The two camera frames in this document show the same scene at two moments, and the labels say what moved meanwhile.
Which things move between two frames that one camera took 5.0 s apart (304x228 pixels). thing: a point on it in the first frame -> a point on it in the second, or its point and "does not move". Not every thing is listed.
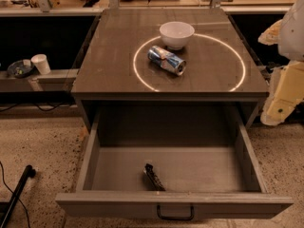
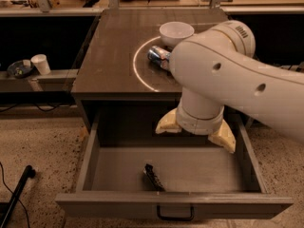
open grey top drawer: (208, 163) does not move
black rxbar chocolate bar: (150, 180) does not move
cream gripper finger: (271, 35) -> (224, 137)
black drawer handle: (175, 218) does not move
